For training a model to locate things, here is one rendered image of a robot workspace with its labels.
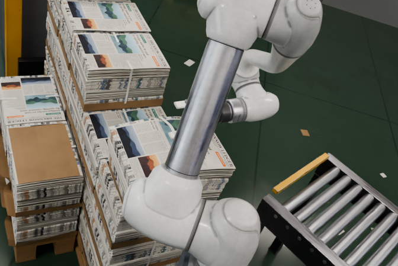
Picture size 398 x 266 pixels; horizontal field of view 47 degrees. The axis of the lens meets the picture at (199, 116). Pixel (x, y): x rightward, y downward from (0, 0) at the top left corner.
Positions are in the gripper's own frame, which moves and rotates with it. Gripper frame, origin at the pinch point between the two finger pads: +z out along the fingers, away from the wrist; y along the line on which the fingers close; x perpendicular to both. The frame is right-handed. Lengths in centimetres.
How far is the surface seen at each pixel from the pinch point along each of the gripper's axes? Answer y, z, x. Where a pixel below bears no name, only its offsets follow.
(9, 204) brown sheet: 75, 56, 37
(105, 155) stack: 34.1, 18.1, 20.2
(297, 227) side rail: 43, -48, -30
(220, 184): 22.2, -15.3, -14.9
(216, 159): 13.1, -14.0, -10.4
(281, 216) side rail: 43, -45, -23
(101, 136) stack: 33.9, 16.8, 30.9
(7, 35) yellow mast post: 63, 42, 160
